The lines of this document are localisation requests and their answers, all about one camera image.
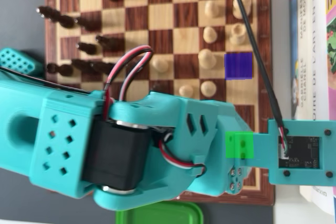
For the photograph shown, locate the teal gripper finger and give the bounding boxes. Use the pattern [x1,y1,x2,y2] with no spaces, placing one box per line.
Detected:
[227,165,246,196]

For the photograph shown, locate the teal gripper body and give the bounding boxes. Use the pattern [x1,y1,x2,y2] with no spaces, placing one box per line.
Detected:
[209,102,254,197]

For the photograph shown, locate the light wooden chess pawn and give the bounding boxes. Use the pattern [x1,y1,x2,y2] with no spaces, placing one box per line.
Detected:
[202,26,218,44]
[204,0,221,19]
[179,84,195,98]
[152,56,169,73]

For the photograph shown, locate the light wooden chess queen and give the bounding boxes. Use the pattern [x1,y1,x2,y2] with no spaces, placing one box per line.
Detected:
[198,48,217,69]

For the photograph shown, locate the light wooden chess rook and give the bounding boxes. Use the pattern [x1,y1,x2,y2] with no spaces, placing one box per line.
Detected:
[228,23,247,46]

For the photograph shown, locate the light wooden chess king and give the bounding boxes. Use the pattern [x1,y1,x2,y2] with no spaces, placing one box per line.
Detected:
[232,0,254,20]

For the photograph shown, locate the dark wooden chess bishop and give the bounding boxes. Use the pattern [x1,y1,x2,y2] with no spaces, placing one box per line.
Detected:
[90,61,116,77]

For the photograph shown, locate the dark wooden chess knight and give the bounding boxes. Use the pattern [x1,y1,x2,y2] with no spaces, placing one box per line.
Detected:
[94,34,124,51]

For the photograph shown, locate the dark wooden chess rook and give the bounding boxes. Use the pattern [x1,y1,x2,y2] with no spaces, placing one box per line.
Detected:
[46,62,74,77]

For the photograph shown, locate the green plastic container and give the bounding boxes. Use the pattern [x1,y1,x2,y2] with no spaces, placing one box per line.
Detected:
[115,200,204,224]

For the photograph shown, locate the wooden chessboard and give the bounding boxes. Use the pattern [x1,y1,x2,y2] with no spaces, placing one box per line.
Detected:
[44,0,275,206]

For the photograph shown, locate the white illustrated art history book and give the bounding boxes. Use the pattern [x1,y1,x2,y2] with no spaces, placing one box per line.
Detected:
[309,0,336,217]

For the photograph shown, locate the white Gabrielle Chanel book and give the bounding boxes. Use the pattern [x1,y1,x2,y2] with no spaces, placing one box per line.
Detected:
[295,0,317,204]

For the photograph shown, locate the dark grey mat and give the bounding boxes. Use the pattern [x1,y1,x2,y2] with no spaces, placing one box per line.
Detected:
[0,0,274,224]

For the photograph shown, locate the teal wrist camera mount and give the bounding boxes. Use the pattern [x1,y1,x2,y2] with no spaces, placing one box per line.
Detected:
[252,118,336,186]

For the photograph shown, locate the red white black servo cable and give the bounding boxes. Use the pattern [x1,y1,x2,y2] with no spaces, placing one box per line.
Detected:
[102,45,155,121]
[156,134,207,176]

